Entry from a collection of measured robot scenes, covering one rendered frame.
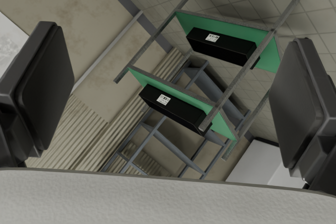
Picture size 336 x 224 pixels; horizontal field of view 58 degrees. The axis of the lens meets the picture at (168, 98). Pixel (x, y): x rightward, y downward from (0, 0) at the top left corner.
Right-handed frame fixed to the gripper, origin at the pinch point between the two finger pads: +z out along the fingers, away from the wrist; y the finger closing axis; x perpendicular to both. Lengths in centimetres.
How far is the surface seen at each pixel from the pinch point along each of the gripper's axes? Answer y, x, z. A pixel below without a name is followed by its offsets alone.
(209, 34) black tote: 23, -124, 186
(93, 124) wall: -94, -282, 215
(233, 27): 37, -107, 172
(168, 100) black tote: -3, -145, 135
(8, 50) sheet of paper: -174, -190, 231
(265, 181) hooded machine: 131, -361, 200
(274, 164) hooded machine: 144, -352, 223
